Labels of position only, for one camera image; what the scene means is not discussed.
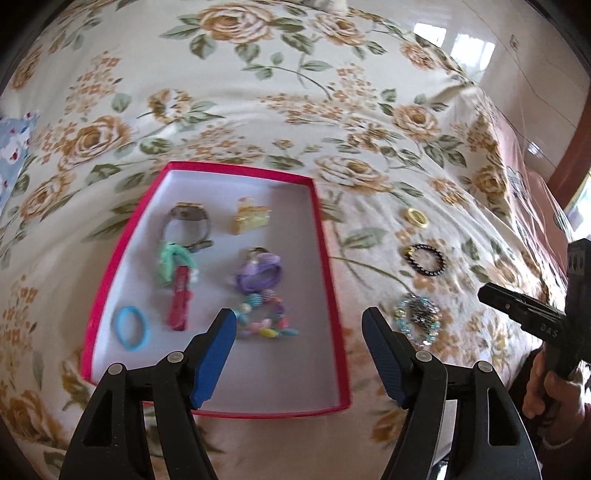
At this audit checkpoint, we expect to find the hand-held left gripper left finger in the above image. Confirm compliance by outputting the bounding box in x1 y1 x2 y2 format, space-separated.
58 308 238 480

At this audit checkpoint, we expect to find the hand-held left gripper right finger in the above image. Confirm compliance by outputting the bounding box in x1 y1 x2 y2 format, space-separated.
361 307 544 480

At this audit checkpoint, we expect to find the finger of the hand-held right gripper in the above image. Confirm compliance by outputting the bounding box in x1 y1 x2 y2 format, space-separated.
478 282 567 345

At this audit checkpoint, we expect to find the pastel bead bracelet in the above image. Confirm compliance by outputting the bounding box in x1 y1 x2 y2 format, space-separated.
231 291 301 342

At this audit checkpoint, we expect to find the pink hair clip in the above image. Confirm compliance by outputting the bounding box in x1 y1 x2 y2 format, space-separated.
166 267 195 332

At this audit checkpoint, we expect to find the red-rimmed white tray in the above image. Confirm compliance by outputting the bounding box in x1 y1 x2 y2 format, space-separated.
81 161 354 420

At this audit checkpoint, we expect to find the purple hair tie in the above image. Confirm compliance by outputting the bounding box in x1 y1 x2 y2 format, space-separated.
235 251 283 294

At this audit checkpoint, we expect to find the blue hair tie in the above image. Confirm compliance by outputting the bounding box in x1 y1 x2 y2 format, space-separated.
112 305 152 355

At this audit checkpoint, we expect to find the teal flower hair tie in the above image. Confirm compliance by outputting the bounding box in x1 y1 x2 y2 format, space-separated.
154 240 201 287

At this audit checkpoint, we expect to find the wristwatch with metal band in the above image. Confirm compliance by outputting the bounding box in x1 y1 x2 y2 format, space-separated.
163 202 215 252

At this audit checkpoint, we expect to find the yellow hair claw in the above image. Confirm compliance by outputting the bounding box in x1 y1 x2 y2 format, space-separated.
229 198 271 234

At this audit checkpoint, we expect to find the person's right forearm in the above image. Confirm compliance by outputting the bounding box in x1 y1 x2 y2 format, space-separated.
526 401 591 480

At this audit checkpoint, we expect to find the person's right hand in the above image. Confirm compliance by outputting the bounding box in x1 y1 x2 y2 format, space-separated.
522 346 591 420

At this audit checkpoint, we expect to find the pink cloth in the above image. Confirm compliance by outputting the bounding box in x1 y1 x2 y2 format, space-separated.
489 120 568 296

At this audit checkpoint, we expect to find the brown wooden furniture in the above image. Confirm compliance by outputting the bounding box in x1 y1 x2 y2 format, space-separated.
549 115 591 241

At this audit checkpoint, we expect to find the floral blanket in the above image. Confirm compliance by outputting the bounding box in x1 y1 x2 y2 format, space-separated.
0 0 568 480

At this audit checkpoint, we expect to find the blue patterned pillow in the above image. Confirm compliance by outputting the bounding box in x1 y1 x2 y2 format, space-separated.
0 111 40 222

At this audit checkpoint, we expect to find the floral print pillow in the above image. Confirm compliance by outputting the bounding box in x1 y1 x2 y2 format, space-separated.
300 0 348 12

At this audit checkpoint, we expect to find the crystal bead bracelet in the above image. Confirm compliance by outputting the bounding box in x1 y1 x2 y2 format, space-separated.
392 295 443 347

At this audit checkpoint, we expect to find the black bead bracelet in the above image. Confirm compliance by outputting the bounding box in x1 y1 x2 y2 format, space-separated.
403 243 446 278

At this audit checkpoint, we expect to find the yellow plastic ring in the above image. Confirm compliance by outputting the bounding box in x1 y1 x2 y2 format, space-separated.
401 208 431 229

